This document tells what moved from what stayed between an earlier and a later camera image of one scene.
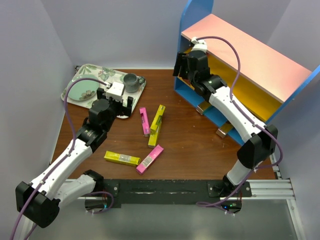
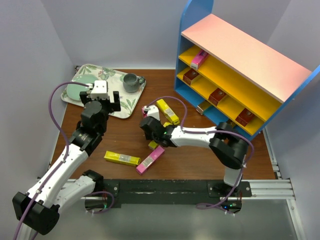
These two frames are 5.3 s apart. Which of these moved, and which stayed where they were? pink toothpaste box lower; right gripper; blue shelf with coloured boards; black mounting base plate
Moved: right gripper
Stayed: black mounting base plate; pink toothpaste box lower; blue shelf with coloured boards
